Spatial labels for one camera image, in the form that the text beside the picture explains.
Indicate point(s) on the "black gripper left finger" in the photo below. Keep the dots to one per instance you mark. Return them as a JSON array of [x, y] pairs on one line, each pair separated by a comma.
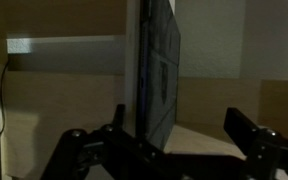
[[117, 150]]

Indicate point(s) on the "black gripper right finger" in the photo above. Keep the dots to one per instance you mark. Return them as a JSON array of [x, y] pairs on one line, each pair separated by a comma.
[[250, 140]]

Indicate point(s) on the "black tablet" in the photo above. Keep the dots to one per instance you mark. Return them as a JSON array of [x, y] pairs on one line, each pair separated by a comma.
[[160, 66]]

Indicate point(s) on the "wooden shelf unit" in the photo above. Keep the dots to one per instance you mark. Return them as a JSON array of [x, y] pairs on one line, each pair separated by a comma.
[[67, 100]]

